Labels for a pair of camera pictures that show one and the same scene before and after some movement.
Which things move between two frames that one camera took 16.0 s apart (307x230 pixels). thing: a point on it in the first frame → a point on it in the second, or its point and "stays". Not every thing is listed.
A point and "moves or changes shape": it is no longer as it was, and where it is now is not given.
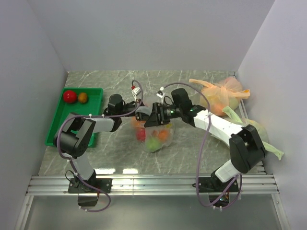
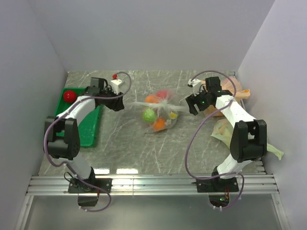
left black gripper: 141,116 → 117,105
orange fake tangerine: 163,135 moves or changes shape
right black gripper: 158,117 → 192,100
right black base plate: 215,187 stays
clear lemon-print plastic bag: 155,137 moves or changes shape
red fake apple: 141,134 moves or changes shape
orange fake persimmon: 139,124 → 151,99
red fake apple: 69,96 stays
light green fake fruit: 153,144 moves or changes shape
